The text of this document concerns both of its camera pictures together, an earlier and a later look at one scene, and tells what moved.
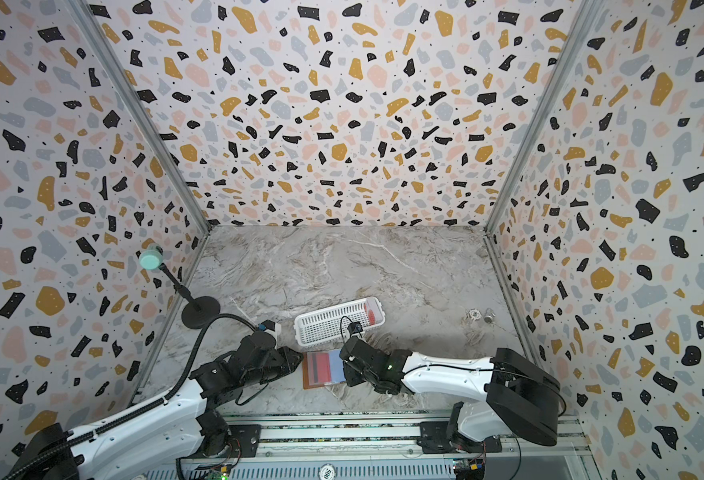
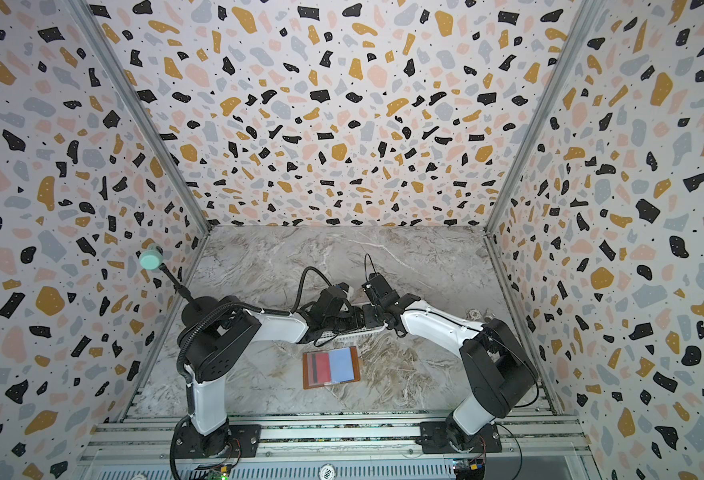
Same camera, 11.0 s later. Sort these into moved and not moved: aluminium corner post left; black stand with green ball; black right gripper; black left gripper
Moved: black right gripper; black left gripper
Not moved: aluminium corner post left; black stand with green ball
